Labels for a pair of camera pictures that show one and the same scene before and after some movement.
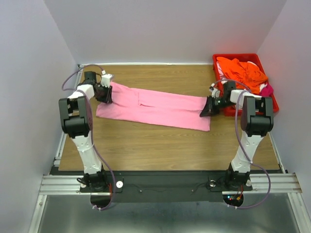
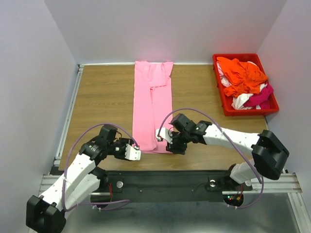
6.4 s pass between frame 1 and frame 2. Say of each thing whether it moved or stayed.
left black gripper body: moved
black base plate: stayed
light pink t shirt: moved
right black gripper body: moved
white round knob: stayed
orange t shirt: stayed
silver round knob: stayed
